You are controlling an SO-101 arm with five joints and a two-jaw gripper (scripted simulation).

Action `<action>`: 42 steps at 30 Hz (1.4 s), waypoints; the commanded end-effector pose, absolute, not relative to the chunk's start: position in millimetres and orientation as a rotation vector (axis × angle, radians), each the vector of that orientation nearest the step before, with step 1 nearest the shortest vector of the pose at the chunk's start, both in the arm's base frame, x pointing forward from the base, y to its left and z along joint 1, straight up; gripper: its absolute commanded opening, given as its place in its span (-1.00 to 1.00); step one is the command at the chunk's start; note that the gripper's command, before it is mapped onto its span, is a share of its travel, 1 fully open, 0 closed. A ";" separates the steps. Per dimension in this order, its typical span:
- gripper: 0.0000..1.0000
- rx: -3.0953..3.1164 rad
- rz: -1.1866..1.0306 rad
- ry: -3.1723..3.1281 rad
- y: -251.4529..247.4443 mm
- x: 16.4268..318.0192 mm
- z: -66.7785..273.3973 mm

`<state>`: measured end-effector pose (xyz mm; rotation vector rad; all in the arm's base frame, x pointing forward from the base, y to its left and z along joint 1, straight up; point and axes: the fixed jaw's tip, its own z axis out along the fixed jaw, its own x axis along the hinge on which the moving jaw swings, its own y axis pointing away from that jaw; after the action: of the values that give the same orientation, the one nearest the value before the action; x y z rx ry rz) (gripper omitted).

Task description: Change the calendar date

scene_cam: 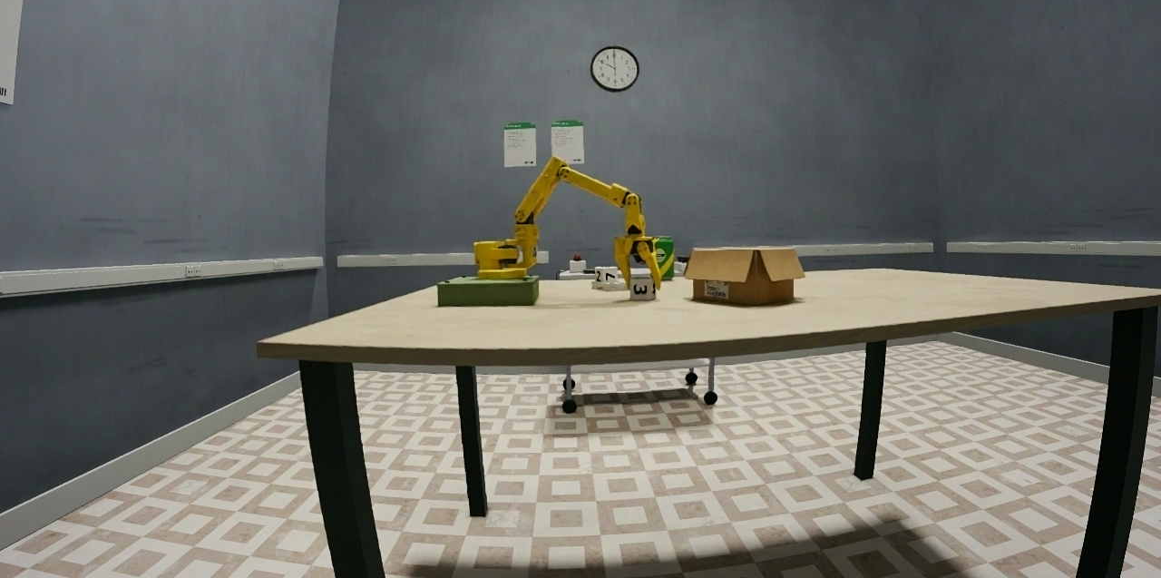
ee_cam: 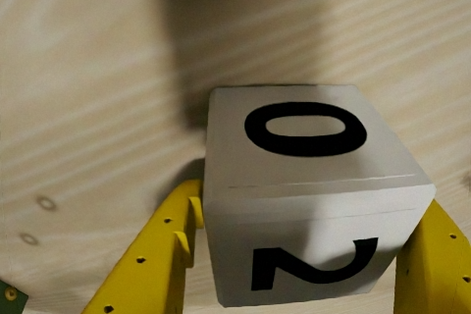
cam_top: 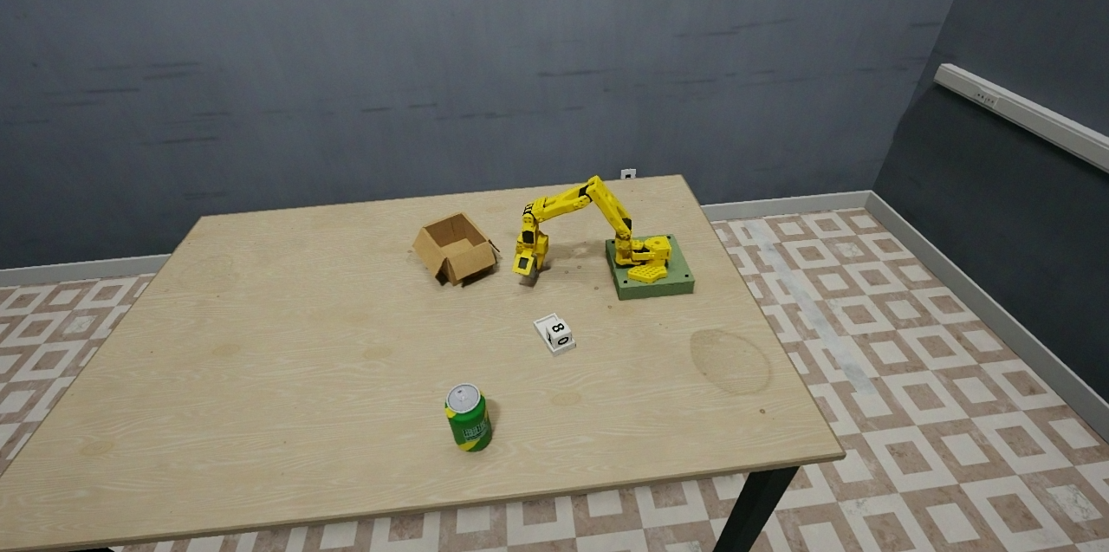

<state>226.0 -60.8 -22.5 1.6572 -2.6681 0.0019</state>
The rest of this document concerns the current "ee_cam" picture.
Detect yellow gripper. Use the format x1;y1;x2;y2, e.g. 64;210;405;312
80;180;471;314

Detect white cube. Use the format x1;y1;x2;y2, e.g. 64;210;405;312
202;85;437;308

